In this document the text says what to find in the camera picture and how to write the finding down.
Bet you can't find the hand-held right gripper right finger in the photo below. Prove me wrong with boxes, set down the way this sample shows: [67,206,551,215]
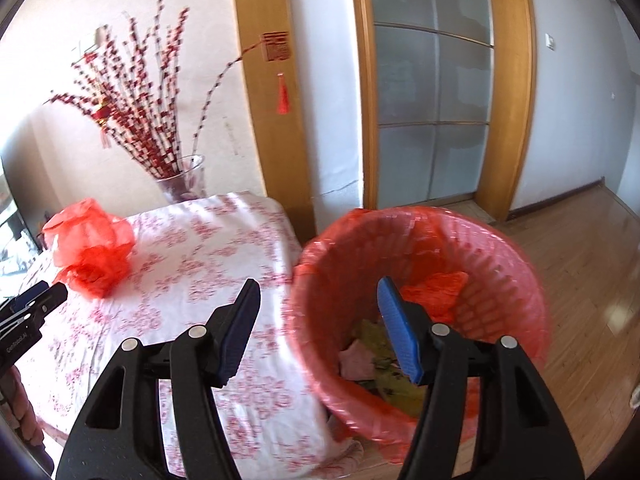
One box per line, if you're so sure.
[376,276,586,480]

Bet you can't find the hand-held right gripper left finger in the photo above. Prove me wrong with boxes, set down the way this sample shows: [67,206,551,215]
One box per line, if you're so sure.
[55,278,262,480]

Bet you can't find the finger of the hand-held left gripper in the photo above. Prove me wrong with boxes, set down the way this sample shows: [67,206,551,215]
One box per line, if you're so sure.
[15,282,68,328]
[0,281,51,313]

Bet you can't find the olive green plastic bag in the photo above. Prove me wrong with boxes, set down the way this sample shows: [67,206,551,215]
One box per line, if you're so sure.
[350,317,426,418]

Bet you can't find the knotted red plastic bag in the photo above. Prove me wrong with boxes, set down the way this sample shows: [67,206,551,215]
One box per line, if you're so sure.
[400,271,468,323]

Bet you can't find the large red plastic bag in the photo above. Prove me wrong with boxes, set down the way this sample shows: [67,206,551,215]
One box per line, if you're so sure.
[41,198,136,301]

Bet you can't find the bin with red liner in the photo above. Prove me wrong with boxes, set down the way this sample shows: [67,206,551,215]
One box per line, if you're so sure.
[290,206,551,463]

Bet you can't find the person's left hand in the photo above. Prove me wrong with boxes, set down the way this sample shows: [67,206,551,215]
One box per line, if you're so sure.
[0,365,45,447]

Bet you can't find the glass vase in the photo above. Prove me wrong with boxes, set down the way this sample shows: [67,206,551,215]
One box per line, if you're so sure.
[156,155,207,206]

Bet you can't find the small red hanging ornament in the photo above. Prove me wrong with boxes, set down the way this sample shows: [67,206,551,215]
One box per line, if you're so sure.
[92,95,113,148]

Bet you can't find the red berry branches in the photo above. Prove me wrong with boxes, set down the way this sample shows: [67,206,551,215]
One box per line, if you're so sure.
[42,0,266,181]

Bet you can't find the frosted glass sliding door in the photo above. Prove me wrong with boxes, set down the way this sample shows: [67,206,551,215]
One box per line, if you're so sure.
[367,0,493,206]

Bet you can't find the wooden wall trim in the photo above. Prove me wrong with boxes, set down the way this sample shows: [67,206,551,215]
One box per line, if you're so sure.
[230,0,317,241]

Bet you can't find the wooden door frame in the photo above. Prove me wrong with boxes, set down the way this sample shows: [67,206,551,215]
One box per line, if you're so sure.
[348,0,538,226]

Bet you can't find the red tassel wall ornament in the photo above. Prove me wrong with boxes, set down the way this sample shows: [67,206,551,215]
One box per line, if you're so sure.
[260,31,293,116]

